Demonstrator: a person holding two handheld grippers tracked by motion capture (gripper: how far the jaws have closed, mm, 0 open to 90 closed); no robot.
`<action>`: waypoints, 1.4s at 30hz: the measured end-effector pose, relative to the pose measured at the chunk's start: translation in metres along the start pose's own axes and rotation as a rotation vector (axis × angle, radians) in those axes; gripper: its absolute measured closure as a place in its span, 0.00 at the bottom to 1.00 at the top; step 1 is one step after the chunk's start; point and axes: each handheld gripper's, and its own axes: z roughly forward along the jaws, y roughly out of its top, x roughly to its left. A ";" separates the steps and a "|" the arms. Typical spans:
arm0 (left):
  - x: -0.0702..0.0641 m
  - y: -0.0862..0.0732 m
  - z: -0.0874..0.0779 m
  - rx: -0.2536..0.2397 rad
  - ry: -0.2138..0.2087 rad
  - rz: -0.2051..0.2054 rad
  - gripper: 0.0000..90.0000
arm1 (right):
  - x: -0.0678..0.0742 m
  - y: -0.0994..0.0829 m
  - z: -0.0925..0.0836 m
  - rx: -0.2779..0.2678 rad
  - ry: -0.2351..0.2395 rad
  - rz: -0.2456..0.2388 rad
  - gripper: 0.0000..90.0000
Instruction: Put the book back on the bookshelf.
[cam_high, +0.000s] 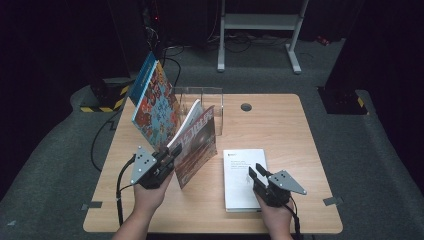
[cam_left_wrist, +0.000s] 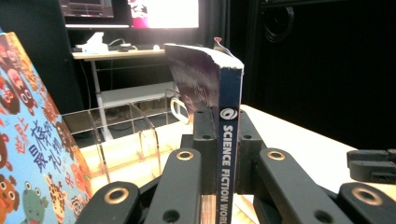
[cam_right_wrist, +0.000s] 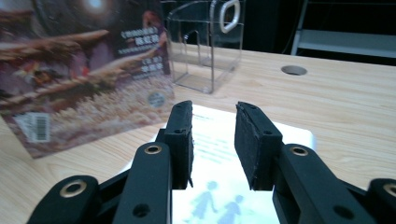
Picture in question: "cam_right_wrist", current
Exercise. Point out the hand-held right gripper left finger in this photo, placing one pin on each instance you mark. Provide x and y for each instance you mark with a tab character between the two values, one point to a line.
180	140

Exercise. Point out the clear acrylic book rack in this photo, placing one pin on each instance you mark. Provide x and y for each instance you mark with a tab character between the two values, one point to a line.
205	62

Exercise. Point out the white book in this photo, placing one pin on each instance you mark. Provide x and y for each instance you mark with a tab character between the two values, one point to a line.
214	155

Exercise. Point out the white metal stand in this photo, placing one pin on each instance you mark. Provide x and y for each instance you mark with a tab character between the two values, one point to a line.
342	40

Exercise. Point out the dark blue picture book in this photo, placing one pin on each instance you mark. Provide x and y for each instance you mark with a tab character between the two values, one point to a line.
77	77

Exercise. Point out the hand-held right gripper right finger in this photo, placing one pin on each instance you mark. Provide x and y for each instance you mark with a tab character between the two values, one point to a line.
252	140

